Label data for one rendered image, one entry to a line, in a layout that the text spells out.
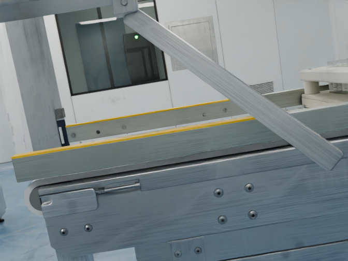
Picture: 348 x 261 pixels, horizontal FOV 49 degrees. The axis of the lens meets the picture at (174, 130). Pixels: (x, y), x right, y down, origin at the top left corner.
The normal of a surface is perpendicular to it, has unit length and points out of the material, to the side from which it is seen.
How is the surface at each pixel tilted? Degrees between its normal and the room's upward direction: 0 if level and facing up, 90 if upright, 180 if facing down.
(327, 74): 90
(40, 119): 90
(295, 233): 90
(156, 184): 90
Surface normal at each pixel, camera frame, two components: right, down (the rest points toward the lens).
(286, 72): 0.15, 0.14
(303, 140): -0.53, 0.17
